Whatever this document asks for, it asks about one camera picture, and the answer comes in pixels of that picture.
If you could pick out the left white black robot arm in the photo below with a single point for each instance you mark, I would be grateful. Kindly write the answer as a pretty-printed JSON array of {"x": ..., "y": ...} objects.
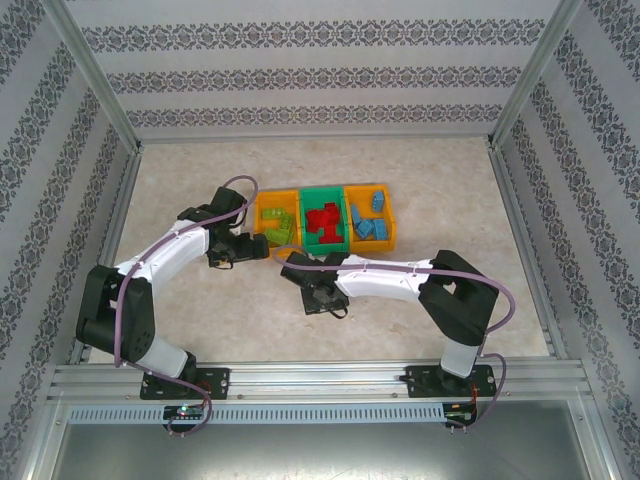
[{"x": 170, "y": 257}]

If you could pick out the aluminium frame post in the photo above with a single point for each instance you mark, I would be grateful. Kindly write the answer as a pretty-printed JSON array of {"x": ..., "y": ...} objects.
[
  {"x": 532, "y": 75},
  {"x": 95, "y": 75}
]

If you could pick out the green plastic bin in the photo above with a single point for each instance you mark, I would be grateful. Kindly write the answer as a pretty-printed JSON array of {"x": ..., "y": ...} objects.
[{"x": 312, "y": 197}]

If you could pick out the circuit board with green light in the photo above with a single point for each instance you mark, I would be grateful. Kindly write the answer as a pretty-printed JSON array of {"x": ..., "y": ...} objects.
[{"x": 185, "y": 411}]

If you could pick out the wide aluminium base beam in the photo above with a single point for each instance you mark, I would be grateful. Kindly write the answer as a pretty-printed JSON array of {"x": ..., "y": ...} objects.
[{"x": 310, "y": 382}]

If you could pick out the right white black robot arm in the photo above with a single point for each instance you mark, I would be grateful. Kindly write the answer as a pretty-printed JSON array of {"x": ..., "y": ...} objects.
[{"x": 385, "y": 285}]

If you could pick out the orange plastic bin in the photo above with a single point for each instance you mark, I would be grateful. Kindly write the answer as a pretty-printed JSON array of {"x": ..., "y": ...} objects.
[
  {"x": 280, "y": 200},
  {"x": 360, "y": 195}
]

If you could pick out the aluminium side rail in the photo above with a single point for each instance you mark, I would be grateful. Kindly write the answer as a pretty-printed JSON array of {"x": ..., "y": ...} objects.
[
  {"x": 517, "y": 225},
  {"x": 109, "y": 250}
]

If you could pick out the small dark circuit board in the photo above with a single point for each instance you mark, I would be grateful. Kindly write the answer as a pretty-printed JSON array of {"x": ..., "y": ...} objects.
[{"x": 460, "y": 417}]

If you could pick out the grey metal sheet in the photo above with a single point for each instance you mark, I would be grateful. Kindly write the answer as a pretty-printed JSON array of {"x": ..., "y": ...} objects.
[{"x": 320, "y": 455}]

